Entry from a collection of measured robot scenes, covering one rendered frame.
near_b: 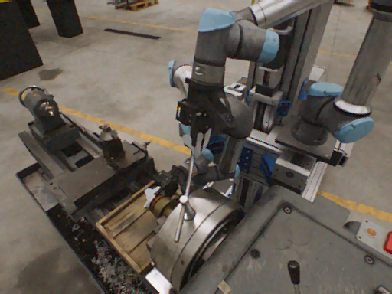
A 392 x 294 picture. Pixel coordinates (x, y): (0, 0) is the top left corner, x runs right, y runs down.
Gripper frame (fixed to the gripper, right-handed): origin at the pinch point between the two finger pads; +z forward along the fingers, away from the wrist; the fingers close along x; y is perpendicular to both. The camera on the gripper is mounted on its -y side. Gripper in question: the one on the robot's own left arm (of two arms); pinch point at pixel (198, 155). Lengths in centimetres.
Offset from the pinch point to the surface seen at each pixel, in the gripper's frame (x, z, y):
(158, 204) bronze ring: 2.4, 24.9, 11.0
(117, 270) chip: 5, 80, 30
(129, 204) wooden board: -5, 46, 35
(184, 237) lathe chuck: 11.4, 17.4, -8.4
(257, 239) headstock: 3.1, 11.1, -23.9
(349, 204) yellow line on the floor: -178, 89, -51
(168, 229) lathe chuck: 12.1, 18.2, -2.9
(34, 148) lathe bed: 6, 50, 112
